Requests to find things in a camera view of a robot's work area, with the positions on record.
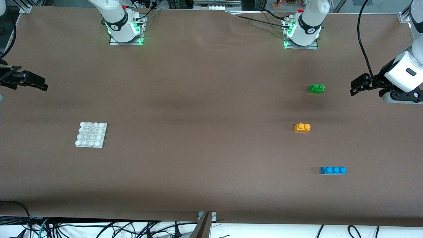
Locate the blue three-stud block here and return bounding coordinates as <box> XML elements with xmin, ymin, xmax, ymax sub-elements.
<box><xmin>320</xmin><ymin>166</ymin><xmax>347</xmax><ymax>175</ymax></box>

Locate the white studded base plate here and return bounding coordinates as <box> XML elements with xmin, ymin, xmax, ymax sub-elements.
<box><xmin>75</xmin><ymin>122</ymin><xmax>108</xmax><ymax>148</ymax></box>

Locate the black arm base cable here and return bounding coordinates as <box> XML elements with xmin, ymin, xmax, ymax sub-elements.
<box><xmin>134</xmin><ymin>7</ymin><xmax>162</xmax><ymax>21</ymax></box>
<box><xmin>235</xmin><ymin>15</ymin><xmax>291</xmax><ymax>27</ymax></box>

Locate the teal floor cable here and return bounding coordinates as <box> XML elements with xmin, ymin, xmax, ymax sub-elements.
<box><xmin>37</xmin><ymin>218</ymin><xmax>51</xmax><ymax>238</ymax></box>

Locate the black looped floor cable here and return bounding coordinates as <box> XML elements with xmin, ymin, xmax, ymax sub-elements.
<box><xmin>0</xmin><ymin>201</ymin><xmax>32</xmax><ymax>238</ymax></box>

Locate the metal connector rack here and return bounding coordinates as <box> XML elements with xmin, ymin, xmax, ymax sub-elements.
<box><xmin>193</xmin><ymin>0</ymin><xmax>242</xmax><ymax>10</ymax></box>

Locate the table cover sheet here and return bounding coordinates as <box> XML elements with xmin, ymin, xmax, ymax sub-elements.
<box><xmin>0</xmin><ymin>6</ymin><xmax>423</xmax><ymax>228</ymax></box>

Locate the aluminium profile post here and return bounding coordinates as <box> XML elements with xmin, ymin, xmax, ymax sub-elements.
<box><xmin>190</xmin><ymin>212</ymin><xmax>217</xmax><ymax>238</ymax></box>

